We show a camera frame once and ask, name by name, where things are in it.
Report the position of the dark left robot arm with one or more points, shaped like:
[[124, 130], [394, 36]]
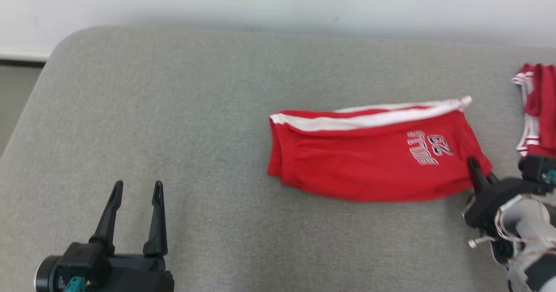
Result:
[[45, 274]]

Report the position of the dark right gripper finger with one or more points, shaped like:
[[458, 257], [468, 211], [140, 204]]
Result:
[[493, 179], [477, 177]]

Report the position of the white wall skirting board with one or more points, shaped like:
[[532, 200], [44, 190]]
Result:
[[21, 58]]

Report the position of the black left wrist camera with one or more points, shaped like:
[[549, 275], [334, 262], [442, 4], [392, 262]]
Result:
[[82, 261]]

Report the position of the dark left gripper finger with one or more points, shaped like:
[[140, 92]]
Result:
[[156, 227], [108, 222]]

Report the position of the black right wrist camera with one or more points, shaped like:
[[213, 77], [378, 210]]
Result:
[[538, 172]]

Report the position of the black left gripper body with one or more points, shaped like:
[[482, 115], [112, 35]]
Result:
[[139, 277]]

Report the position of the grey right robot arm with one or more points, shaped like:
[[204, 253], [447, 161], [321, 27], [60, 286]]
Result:
[[530, 235]]

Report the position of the red white-striped shorts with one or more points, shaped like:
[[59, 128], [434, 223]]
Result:
[[356, 161]]

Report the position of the red white basketball jersey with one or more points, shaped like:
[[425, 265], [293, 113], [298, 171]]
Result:
[[543, 109]]

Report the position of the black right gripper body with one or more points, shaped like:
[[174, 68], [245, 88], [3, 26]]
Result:
[[495, 200]]

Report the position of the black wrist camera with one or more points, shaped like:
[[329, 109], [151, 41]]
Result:
[[82, 261], [538, 172]]

